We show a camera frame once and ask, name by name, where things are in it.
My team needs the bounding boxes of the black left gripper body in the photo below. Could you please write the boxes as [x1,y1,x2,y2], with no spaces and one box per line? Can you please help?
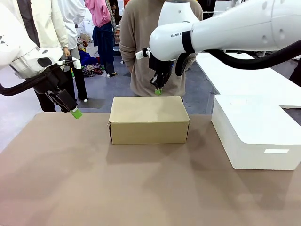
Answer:
[33,64,71,94]

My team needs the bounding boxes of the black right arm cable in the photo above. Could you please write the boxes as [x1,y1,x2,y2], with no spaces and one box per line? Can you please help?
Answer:
[175,39,301,77]

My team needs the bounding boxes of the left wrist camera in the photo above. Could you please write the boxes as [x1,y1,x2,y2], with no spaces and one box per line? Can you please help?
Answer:
[56,55,82,73]

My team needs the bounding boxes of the bystander in pink top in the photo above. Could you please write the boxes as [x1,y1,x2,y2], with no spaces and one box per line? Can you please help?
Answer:
[84,0,116,78]

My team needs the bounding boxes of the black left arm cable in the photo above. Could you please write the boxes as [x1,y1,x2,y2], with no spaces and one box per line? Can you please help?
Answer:
[0,80,47,97]

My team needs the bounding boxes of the bystander in black trousers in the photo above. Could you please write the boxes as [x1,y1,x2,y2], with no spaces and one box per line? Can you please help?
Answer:
[57,0,89,102]

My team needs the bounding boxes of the white storage boxes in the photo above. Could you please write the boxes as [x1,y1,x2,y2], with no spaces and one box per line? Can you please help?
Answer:
[79,19,95,34]

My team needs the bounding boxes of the brown cardboard shoe box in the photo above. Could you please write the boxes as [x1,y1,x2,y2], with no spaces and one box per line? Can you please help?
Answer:
[108,96,190,145]

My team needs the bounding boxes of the patterned cloth pile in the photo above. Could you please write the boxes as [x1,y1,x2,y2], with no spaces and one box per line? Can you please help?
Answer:
[82,63,104,78]

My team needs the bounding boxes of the grey floor mat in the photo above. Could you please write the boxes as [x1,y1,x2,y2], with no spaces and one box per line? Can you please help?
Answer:
[76,98,106,109]

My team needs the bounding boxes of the white foam block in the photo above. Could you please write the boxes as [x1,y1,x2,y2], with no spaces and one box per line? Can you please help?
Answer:
[211,94,301,170]

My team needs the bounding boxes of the person in beige sweater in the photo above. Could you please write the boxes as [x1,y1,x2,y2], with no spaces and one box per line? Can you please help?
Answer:
[119,0,204,97]

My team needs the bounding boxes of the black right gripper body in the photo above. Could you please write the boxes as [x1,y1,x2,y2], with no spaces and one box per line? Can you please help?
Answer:
[148,53,176,78]

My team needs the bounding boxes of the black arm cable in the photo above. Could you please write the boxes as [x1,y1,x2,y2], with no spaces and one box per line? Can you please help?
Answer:
[175,39,301,77]
[0,80,47,97]

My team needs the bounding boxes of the bystander in white jacket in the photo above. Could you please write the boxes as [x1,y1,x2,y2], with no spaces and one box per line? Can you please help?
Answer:
[16,0,76,113]

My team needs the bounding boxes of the blue bag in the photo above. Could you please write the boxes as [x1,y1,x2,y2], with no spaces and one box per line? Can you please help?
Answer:
[79,49,97,67]

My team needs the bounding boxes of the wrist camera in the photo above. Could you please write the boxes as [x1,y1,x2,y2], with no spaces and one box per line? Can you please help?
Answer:
[56,55,82,73]
[135,47,151,60]

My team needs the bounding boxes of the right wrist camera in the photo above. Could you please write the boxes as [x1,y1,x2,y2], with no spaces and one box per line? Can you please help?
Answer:
[135,47,151,60]

